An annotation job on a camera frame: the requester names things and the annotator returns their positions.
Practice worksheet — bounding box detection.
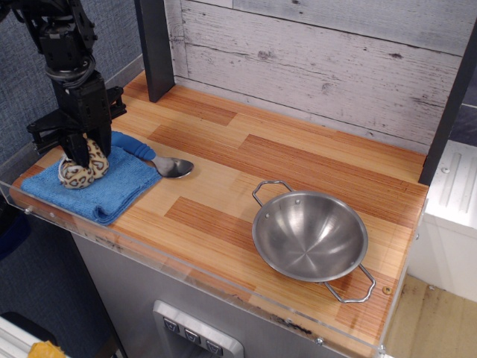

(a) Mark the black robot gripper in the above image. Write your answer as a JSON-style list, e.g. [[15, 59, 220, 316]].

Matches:
[[27, 70, 126, 167]]

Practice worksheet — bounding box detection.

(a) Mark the leopard print plush toy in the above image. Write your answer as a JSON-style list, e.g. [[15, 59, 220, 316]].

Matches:
[[57, 138, 110, 189]]

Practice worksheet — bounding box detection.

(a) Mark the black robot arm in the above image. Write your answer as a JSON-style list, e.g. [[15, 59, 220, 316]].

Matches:
[[1, 1, 126, 168]]

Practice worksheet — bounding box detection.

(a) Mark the blue folded cloth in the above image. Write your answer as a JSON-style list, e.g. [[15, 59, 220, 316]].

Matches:
[[21, 146, 161, 225]]

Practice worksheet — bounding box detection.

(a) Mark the silver cabinet with button panel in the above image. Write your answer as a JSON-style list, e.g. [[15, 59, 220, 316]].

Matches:
[[74, 236, 377, 357]]

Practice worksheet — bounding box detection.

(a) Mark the yellow object at bottom left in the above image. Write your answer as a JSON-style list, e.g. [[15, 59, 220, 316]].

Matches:
[[28, 341, 66, 358]]

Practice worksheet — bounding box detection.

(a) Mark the white grooved side cabinet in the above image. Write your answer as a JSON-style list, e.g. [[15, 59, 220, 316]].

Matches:
[[408, 141, 476, 301]]

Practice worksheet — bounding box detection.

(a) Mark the blue handled metal spoon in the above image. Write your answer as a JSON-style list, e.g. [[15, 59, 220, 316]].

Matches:
[[112, 131, 195, 178]]

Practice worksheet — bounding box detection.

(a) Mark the dark left vertical post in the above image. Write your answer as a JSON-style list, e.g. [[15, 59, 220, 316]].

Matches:
[[134, 0, 175, 102]]

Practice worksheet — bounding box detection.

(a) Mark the dark vertical post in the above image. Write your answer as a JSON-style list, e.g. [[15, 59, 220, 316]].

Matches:
[[403, 1, 476, 185], [134, 0, 175, 102]]

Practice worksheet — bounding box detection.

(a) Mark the stainless steel two-handled pot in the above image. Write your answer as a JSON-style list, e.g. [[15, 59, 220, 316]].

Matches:
[[252, 188, 369, 289]]

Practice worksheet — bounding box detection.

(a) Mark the dark right vertical post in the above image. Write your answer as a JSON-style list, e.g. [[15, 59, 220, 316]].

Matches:
[[403, 1, 476, 185]]

